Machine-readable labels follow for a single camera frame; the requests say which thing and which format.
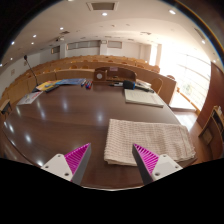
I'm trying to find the wooden auditorium seat rows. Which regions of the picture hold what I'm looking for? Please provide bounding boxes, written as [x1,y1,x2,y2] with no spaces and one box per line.
[0,54,162,108]

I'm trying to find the yellow book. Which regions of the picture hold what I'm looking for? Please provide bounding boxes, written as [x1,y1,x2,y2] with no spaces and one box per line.
[35,80,58,92]

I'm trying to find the wooden tabletop lectern box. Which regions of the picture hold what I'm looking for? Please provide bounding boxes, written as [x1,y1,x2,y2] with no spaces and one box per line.
[92,66,138,84]

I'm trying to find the recessed ceiling lights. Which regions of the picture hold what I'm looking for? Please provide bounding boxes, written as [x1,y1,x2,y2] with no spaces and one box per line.
[9,9,178,46]

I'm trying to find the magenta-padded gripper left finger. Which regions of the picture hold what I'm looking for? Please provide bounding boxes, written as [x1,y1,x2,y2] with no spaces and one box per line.
[41,142,92,186]

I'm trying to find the white printed paper sheet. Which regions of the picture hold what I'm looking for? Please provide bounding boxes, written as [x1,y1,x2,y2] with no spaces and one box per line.
[16,90,45,107]

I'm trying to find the rectangular ceiling air vent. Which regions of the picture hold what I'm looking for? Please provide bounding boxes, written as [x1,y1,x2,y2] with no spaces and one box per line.
[86,1,120,12]

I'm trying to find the beige waffle-weave towel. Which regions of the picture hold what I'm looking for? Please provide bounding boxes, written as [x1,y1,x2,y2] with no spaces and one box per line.
[103,118,197,167]

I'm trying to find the black gooseneck microphone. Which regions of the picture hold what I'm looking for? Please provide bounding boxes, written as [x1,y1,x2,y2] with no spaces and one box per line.
[22,54,41,86]

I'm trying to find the white open notebook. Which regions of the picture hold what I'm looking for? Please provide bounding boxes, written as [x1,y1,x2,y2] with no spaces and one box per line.
[123,88,165,109]

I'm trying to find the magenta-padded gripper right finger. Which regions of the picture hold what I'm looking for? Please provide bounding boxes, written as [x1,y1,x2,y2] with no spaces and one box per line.
[131,143,184,186]

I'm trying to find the wooden chair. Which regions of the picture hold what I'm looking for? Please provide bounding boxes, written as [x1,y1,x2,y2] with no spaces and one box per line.
[150,77,165,95]

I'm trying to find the wooden shelf unit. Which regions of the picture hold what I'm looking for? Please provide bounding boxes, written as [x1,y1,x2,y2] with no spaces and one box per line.
[198,105,224,161]

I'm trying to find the black handheld microphone, blue band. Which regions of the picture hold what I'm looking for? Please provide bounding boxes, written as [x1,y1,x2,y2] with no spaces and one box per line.
[122,79,155,94]

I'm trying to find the black marker pen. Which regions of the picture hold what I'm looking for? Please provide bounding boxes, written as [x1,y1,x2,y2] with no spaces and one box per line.
[108,81,125,88]

